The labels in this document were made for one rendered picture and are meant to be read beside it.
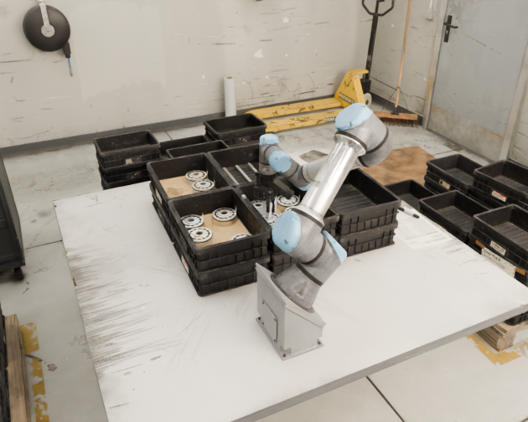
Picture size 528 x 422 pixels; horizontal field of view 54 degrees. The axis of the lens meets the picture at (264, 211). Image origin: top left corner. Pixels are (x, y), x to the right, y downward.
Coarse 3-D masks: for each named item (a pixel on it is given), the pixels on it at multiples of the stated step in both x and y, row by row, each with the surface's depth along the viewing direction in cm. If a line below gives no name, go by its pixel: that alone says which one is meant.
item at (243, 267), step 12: (180, 252) 217; (240, 264) 196; (252, 264) 198; (264, 264) 202; (192, 276) 203; (204, 276) 192; (216, 276) 196; (228, 276) 198; (240, 276) 199; (252, 276) 203; (204, 288) 196; (216, 288) 198; (228, 288) 200
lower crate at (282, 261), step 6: (336, 240) 211; (270, 258) 203; (276, 258) 202; (282, 258) 203; (288, 258) 206; (270, 264) 206; (276, 264) 205; (282, 264) 206; (288, 264) 208; (270, 270) 209; (276, 270) 207; (282, 270) 208
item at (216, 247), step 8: (208, 192) 222; (216, 192) 222; (176, 200) 216; (248, 208) 210; (176, 216) 205; (256, 216) 205; (264, 224) 200; (184, 232) 195; (264, 232) 195; (192, 240) 191; (232, 240) 190; (240, 240) 191; (248, 240) 192; (256, 240) 194; (192, 248) 188; (200, 248) 186; (208, 248) 186; (216, 248) 188; (224, 248) 189
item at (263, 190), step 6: (258, 174) 211; (276, 174) 210; (258, 180) 212; (264, 180) 212; (258, 186) 213; (264, 186) 213; (270, 186) 212; (258, 192) 213; (264, 192) 212; (270, 192) 211; (276, 192) 216; (258, 198) 214; (264, 198) 214
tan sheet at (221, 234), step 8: (200, 216) 224; (208, 216) 224; (208, 224) 218; (232, 224) 218; (240, 224) 218; (216, 232) 213; (224, 232) 213; (232, 232) 213; (240, 232) 213; (248, 232) 213; (216, 240) 208; (224, 240) 208
